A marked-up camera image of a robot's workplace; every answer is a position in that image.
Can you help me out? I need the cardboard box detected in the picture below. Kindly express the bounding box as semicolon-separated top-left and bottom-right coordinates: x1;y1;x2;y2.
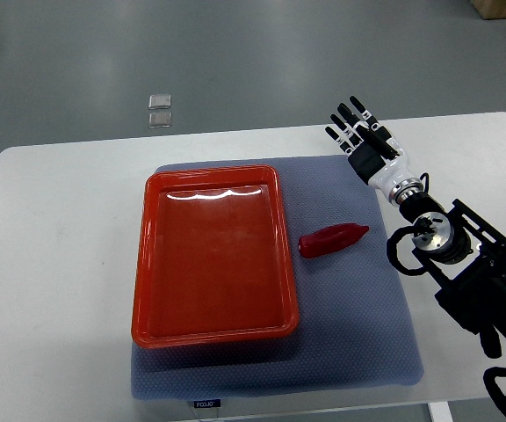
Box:
470;0;506;20

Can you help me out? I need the red pepper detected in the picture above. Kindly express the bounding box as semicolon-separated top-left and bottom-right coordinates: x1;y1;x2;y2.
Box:
298;222;370;258

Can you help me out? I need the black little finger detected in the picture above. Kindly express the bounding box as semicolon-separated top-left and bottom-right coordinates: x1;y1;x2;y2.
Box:
325;127;354;155

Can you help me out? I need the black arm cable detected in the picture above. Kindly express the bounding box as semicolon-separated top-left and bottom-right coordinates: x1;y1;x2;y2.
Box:
386;226;432;277

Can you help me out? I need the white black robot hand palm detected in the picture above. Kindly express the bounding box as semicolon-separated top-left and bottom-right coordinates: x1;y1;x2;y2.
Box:
348;137;419;201

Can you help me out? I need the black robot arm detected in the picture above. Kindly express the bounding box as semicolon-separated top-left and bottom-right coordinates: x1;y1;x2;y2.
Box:
325;97;506;381

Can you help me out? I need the white table leg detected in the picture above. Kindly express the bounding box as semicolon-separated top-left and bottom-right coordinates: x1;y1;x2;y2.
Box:
428;401;454;422

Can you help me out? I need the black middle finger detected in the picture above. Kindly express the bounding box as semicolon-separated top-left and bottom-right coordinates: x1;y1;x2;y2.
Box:
337;103;367;131

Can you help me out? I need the blue-grey textured mat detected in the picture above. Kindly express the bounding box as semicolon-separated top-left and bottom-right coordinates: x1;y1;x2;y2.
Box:
132;155;423;401

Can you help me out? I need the upper metal floor plate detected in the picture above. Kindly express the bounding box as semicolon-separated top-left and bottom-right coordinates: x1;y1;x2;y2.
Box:
148;93;171;110

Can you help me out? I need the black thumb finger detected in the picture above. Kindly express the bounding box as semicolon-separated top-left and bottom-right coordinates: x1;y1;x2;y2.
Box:
358;125;399;159

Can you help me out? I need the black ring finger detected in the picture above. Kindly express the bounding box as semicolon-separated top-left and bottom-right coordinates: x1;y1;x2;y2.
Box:
330;113;362;145

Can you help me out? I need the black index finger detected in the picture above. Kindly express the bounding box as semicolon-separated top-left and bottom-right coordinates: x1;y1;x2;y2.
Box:
350;96;379;126

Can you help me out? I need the black mat label tag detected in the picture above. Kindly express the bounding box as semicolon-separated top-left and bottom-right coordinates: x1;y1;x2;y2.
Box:
193;399;221;409

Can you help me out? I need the red plastic tray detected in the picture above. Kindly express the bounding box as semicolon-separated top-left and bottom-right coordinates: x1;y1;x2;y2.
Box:
131;164;300;349

